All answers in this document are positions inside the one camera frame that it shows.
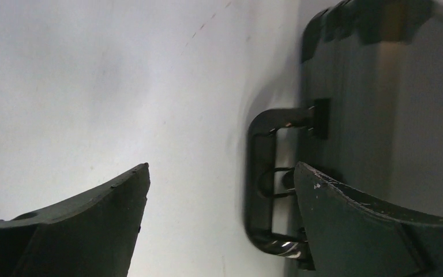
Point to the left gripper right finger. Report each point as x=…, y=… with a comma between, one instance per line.
x=351, y=233

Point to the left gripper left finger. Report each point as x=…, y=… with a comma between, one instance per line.
x=93, y=233

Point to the black poker set case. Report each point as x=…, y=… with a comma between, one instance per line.
x=370, y=116

